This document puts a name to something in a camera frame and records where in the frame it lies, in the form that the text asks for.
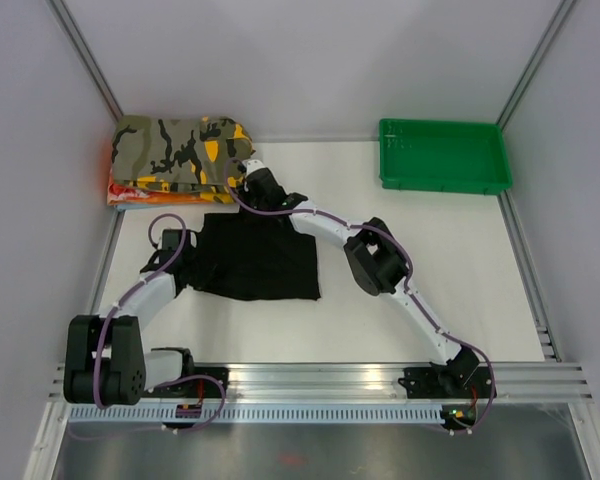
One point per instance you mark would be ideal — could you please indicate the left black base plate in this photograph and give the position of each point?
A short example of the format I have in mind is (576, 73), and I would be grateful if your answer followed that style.
(202, 383)

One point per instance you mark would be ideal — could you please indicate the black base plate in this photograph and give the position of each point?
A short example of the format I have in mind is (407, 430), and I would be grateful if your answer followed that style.
(431, 382)
(202, 383)

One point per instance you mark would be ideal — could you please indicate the aluminium mounting rail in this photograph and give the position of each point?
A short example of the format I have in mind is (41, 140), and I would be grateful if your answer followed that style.
(515, 383)

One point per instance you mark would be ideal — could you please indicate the camouflage folded trousers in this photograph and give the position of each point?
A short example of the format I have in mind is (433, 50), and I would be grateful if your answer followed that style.
(191, 155)

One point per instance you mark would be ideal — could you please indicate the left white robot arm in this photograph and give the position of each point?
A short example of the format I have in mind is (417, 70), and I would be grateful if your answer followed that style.
(105, 361)

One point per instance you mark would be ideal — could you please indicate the black trousers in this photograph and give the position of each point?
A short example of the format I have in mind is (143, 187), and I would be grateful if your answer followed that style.
(247, 257)

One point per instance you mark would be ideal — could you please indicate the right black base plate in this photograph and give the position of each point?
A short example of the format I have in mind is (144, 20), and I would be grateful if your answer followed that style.
(431, 382)

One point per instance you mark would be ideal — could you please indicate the orange folded trousers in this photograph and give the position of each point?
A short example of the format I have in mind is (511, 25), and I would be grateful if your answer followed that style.
(120, 195)

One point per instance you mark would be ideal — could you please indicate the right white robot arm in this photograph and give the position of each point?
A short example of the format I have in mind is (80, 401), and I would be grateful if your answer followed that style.
(380, 266)

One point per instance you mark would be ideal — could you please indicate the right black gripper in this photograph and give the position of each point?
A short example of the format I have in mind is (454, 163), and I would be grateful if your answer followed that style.
(246, 193)

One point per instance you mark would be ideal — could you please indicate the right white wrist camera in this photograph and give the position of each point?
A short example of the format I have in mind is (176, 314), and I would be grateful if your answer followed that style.
(252, 165)

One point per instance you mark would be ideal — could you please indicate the green plastic tray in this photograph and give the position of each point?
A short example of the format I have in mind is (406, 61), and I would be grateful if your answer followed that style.
(443, 156)

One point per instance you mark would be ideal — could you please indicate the white slotted cable duct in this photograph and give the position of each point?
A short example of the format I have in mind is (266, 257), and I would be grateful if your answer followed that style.
(262, 413)

